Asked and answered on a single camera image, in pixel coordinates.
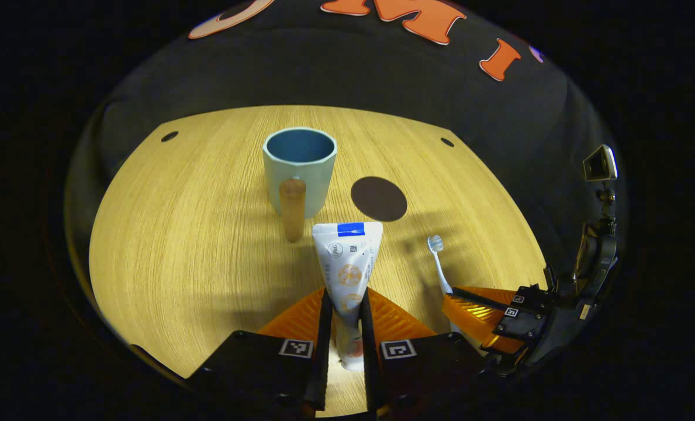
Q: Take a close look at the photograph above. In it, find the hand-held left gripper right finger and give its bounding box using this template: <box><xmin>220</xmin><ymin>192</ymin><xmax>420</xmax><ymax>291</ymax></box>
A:
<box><xmin>359</xmin><ymin>287</ymin><xmax>491</xmax><ymax>413</ymax></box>

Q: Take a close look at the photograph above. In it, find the white toothpaste tube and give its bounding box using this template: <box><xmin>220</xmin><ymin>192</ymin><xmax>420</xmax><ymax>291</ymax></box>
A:
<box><xmin>312</xmin><ymin>222</ymin><xmax>384</xmax><ymax>372</ymax></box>

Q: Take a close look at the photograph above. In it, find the wooden desktop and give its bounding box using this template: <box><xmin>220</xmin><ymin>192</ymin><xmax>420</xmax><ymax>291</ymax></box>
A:
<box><xmin>88</xmin><ymin>105</ymin><xmax>548</xmax><ymax>417</ymax></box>

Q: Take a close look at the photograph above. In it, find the dark brown round coaster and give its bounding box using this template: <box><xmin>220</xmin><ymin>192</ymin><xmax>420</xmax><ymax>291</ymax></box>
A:
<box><xmin>351</xmin><ymin>176</ymin><xmax>408</xmax><ymax>222</ymax></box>

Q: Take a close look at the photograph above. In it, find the light blue cup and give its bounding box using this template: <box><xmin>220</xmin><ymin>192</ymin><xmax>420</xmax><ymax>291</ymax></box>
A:
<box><xmin>262</xmin><ymin>127</ymin><xmax>338</xmax><ymax>243</ymax></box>

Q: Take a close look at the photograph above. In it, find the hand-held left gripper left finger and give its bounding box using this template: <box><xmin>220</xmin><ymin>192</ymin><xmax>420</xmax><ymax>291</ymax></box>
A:
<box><xmin>185</xmin><ymin>287</ymin><xmax>333</xmax><ymax>413</ymax></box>

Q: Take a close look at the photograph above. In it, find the white toothbrush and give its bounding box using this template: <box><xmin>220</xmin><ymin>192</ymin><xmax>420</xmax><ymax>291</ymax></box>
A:
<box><xmin>427</xmin><ymin>234</ymin><xmax>464</xmax><ymax>335</ymax></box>

